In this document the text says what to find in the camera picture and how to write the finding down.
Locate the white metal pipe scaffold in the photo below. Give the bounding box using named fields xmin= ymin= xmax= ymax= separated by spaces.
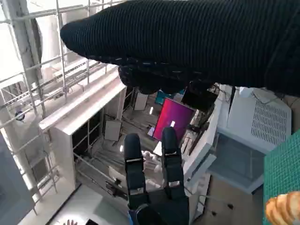
xmin=0 ymin=0 xmax=118 ymax=211

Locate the black knitted gloved right hand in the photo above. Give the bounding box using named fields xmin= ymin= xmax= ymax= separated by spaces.
xmin=60 ymin=0 xmax=300 ymax=97

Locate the white mesh cabinet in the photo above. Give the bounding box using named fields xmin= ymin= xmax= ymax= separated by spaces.
xmin=206 ymin=95 xmax=293 ymax=194

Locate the green cutting mat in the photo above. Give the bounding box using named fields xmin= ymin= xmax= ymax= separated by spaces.
xmin=263 ymin=133 xmax=300 ymax=225

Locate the white robot figure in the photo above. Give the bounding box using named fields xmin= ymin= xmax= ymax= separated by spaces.
xmin=142 ymin=151 xmax=163 ymax=173

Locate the long lobed toy bread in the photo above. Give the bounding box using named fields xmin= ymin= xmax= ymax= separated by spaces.
xmin=265 ymin=191 xmax=300 ymax=225

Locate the white panel on stand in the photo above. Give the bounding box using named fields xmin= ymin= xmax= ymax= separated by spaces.
xmin=104 ymin=120 xmax=123 ymax=142

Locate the monitor with red screen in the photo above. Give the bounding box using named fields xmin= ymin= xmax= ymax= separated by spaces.
xmin=152 ymin=97 xmax=196 ymax=141

